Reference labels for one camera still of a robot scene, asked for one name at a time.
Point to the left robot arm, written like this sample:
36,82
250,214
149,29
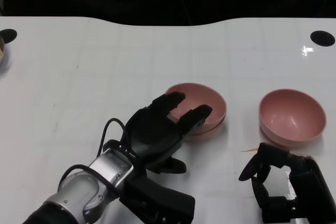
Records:
84,192

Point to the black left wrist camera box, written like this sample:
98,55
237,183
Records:
162,203

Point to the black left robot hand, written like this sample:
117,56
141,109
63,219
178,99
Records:
149,134

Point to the black round table grommet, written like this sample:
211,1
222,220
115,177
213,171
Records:
322,38
9,36

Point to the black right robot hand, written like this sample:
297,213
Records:
309,182

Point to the orange sliver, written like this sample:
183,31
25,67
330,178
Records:
249,150

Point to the pink plastic bowl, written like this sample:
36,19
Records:
291,113
207,133
210,96

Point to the metal dish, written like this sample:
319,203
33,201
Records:
2,53

